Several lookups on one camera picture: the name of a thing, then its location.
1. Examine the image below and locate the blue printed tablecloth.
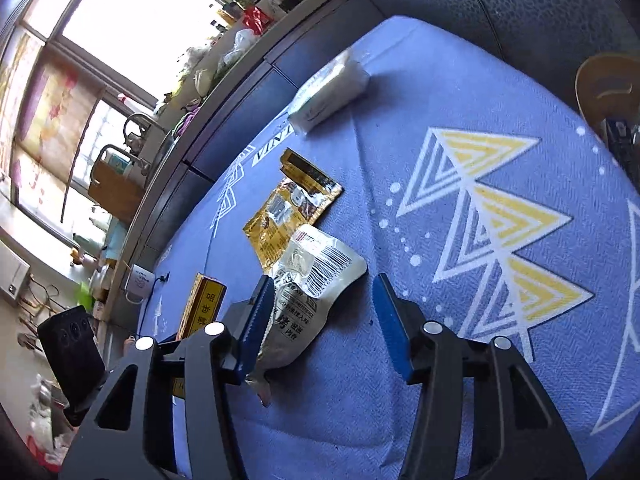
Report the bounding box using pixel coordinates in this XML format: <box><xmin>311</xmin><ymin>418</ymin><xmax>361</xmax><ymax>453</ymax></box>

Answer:
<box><xmin>122</xmin><ymin>15</ymin><xmax>640</xmax><ymax>480</ymax></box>

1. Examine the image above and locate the red plastic bag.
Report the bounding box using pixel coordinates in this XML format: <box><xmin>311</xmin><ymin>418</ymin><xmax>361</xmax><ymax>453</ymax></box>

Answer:
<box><xmin>242</xmin><ymin>6</ymin><xmax>273</xmax><ymax>36</ymax></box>

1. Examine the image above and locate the yellow red seasoning box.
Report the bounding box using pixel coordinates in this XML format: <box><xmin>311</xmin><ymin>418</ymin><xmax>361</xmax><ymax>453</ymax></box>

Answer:
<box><xmin>172</xmin><ymin>272</ymin><xmax>228</xmax><ymax>401</ymax></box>

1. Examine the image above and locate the curved steel faucet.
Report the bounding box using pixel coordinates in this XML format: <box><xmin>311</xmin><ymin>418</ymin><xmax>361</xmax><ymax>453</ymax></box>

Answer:
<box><xmin>122</xmin><ymin>112</ymin><xmax>166</xmax><ymax>151</ymax></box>

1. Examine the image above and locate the white wall appliance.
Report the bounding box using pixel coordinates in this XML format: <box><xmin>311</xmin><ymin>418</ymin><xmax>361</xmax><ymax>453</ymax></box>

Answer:
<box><xmin>0</xmin><ymin>242</ymin><xmax>31</xmax><ymax>301</ymax></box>

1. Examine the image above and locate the yellow foil packet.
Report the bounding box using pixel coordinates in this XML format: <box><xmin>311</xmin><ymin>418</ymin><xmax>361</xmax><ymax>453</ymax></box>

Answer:
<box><xmin>242</xmin><ymin>147</ymin><xmax>344</xmax><ymax>271</ymax></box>

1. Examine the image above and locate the light blue basin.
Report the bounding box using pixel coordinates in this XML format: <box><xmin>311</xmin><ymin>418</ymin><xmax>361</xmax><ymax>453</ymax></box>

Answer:
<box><xmin>102</xmin><ymin>220</ymin><xmax>128</xmax><ymax>266</ymax></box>

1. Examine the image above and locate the white tissue pack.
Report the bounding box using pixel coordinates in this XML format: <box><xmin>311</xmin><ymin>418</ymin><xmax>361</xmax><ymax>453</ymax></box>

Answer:
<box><xmin>289</xmin><ymin>57</ymin><xmax>371</xmax><ymax>135</ymax></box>

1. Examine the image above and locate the round wooden stool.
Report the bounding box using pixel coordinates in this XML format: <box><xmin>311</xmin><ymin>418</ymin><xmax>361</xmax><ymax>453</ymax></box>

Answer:
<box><xmin>575</xmin><ymin>52</ymin><xmax>640</xmax><ymax>133</ymax></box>

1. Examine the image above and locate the small white plastic bag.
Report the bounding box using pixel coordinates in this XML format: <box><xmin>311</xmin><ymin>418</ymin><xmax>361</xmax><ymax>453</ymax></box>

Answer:
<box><xmin>192</xmin><ymin>67</ymin><xmax>216</xmax><ymax>96</ymax></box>

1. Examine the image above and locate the clear white plastic bag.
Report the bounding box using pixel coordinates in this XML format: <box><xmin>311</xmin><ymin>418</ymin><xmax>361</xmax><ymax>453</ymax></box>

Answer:
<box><xmin>220</xmin><ymin>27</ymin><xmax>261</xmax><ymax>68</ymax></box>

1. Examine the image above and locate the black power cable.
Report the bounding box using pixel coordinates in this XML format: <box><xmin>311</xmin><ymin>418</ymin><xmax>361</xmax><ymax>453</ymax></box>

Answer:
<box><xmin>136</xmin><ymin>271</ymin><xmax>172</xmax><ymax>336</ymax></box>

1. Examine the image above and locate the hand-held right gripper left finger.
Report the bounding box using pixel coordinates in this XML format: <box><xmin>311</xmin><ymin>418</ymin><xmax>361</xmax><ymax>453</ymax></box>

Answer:
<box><xmin>60</xmin><ymin>274</ymin><xmax>277</xmax><ymax>480</ymax></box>

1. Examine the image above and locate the white patterned mug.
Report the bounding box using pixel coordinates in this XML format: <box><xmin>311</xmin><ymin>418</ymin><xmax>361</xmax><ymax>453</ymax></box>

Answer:
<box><xmin>124</xmin><ymin>262</ymin><xmax>155</xmax><ymax>306</ymax></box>

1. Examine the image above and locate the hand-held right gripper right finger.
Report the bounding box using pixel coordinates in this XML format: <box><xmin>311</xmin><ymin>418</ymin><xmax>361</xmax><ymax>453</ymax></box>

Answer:
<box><xmin>371</xmin><ymin>272</ymin><xmax>588</xmax><ymax>480</ymax></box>

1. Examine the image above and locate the kitchen window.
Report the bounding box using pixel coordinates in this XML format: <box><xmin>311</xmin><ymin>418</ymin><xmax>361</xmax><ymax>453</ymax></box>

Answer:
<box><xmin>0</xmin><ymin>0</ymin><xmax>241</xmax><ymax>261</ymax></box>

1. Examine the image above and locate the white barcode wrapper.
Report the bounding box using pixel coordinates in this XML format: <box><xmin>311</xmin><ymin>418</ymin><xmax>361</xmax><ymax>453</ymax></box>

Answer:
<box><xmin>247</xmin><ymin>224</ymin><xmax>368</xmax><ymax>406</ymax></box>

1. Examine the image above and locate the wooden cutting board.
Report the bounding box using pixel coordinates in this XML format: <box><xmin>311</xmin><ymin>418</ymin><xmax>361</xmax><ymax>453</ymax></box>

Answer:
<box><xmin>87</xmin><ymin>157</ymin><xmax>146</xmax><ymax>223</ymax></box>

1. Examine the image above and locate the square steel faucet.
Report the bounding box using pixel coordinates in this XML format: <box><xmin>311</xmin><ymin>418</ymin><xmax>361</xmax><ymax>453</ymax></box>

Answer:
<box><xmin>92</xmin><ymin>144</ymin><xmax>151</xmax><ymax>181</ymax></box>

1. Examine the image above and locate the printed roller blind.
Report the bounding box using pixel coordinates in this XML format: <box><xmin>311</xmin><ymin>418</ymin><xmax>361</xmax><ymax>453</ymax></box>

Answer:
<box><xmin>0</xmin><ymin>35</ymin><xmax>101</xmax><ymax>206</ymax></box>

